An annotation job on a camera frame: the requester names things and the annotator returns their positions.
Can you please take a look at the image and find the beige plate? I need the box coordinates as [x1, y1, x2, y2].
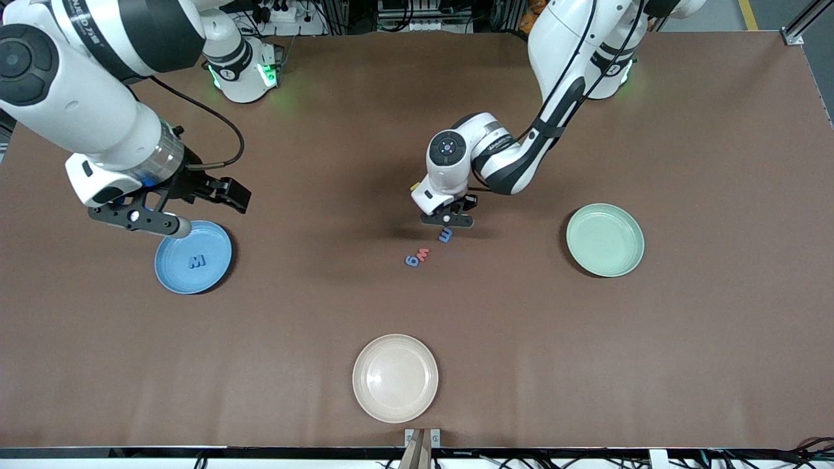
[352, 334, 439, 424]

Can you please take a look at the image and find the brown table cover sheet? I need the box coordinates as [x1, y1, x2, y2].
[0, 31, 834, 450]

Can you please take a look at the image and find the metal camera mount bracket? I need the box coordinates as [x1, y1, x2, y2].
[399, 428, 442, 469]

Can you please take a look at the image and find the blue plate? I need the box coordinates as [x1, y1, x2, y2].
[154, 220, 233, 295]

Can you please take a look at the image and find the green plate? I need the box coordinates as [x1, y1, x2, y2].
[566, 203, 646, 278]

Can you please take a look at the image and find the white socket strip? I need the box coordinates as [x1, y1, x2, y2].
[378, 0, 473, 33]

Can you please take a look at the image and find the black and red cable bundle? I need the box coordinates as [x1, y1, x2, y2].
[671, 435, 834, 469]

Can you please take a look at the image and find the aluminium frame profile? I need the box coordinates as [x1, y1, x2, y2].
[784, 0, 834, 46]

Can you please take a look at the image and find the white power strip with plugs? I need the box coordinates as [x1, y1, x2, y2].
[251, 0, 326, 36]

